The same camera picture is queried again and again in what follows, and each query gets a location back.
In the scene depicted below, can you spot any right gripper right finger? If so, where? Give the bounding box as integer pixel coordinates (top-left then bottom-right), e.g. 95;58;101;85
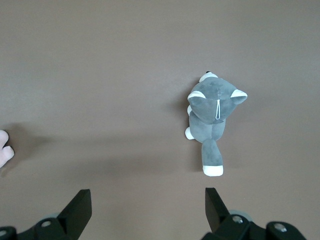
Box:
199;187;308;240

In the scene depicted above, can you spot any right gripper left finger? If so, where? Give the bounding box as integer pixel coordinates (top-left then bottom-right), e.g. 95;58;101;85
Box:
0;189;93;240

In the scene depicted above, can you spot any grey and white plush dog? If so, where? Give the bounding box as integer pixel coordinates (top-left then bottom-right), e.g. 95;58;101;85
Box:
184;71;248;178

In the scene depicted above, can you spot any pale pink plush animal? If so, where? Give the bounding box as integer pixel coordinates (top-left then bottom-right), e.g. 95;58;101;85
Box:
0;129;15;169

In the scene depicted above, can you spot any brown table cover sheet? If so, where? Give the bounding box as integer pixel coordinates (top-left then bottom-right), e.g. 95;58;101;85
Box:
0;0;320;240

